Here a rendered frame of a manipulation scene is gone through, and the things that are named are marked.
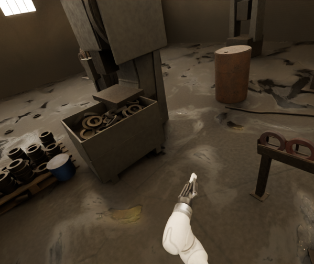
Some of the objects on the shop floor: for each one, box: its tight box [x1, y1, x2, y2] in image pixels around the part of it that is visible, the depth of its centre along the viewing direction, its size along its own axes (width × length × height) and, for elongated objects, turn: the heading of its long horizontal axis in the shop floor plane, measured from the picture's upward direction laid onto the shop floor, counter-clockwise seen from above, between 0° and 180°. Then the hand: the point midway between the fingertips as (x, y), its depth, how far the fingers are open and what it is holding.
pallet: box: [0, 130, 80, 225], centre depth 254 cm, size 120×81×44 cm
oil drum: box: [214, 45, 252, 104], centre depth 328 cm, size 59×59×89 cm
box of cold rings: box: [60, 96, 166, 185], centre depth 247 cm, size 103×83×79 cm
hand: (193, 178), depth 106 cm, fingers closed
